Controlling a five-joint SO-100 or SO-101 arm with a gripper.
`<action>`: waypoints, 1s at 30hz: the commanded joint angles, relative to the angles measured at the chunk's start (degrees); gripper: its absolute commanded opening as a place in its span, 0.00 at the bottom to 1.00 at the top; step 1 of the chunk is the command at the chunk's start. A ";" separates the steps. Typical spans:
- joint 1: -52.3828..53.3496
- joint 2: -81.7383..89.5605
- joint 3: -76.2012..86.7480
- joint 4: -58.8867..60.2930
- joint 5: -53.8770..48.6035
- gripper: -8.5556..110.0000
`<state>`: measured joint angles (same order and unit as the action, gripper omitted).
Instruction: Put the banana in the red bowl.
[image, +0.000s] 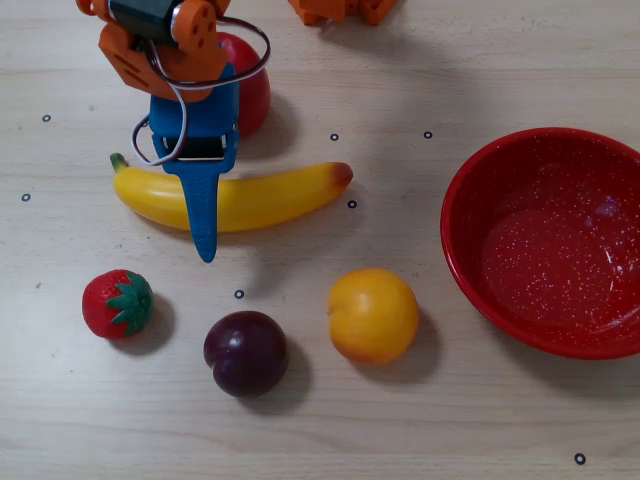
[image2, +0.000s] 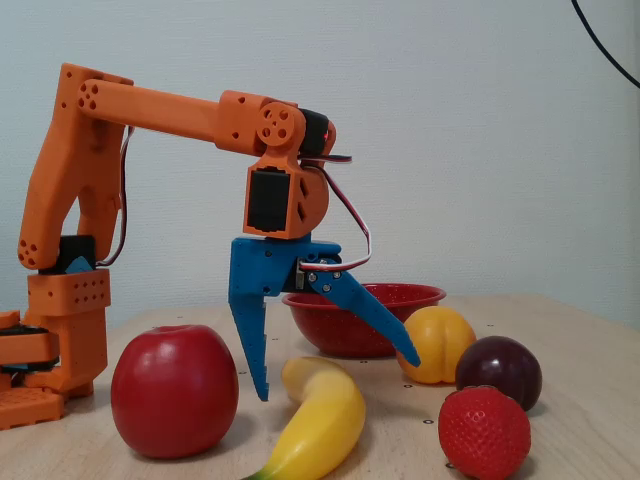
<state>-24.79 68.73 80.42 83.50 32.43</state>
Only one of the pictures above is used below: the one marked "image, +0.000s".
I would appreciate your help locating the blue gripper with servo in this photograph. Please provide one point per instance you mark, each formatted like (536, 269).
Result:
(196, 125)

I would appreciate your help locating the yellow toy banana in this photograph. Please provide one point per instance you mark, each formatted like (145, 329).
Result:
(285, 195)

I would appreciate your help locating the orange robot base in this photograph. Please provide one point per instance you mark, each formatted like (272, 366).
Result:
(345, 9)

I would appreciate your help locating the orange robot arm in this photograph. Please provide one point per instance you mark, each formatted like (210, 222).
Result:
(192, 55)

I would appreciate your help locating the red speckled bowl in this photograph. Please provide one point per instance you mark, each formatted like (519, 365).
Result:
(545, 260)

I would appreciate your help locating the red toy apple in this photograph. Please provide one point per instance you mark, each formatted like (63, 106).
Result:
(254, 95)

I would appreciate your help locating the red toy strawberry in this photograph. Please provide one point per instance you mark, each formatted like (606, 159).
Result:
(102, 305)

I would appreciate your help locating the dark purple toy plum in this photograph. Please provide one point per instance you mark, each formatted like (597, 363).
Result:
(245, 355)

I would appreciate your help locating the yellow orange toy peach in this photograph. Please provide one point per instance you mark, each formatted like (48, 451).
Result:
(372, 317)

